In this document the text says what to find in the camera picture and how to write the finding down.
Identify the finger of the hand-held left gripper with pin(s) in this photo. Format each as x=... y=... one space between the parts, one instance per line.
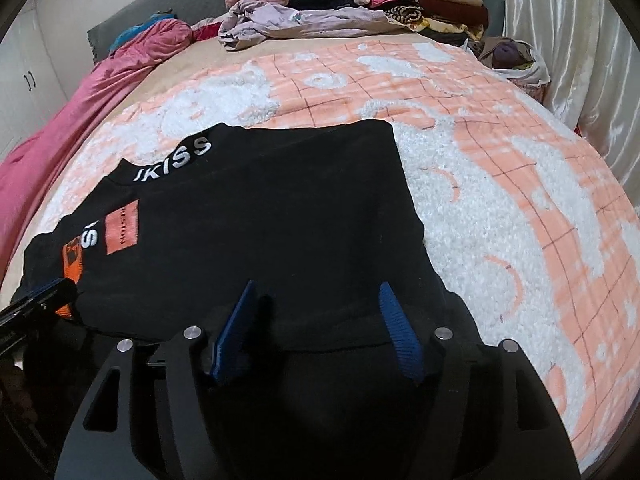
x=35 y=312

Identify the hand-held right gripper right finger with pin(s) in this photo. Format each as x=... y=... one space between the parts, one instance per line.
x=401 y=332

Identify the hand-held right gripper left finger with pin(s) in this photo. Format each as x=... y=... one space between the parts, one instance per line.
x=234 y=332

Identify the black shirt with orange patches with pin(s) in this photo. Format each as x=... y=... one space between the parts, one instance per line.
x=275 y=220

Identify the orange and white fluffy blanket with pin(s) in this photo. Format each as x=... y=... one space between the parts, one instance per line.
x=500 y=200

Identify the pink satin duvet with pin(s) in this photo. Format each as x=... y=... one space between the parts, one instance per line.
x=50 y=135

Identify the white wardrobe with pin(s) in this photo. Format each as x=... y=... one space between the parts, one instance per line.
x=30 y=70

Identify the beige bed cover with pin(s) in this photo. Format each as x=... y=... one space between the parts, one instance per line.
x=200 y=65

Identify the teal cloth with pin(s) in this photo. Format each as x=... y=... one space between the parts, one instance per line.
x=132 y=35

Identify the dark red cloth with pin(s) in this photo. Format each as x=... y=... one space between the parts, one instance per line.
x=207 y=30

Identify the lavender garment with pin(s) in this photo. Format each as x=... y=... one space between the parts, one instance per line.
x=300 y=22

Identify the white satin curtain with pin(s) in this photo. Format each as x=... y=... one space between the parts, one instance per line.
x=575 y=35

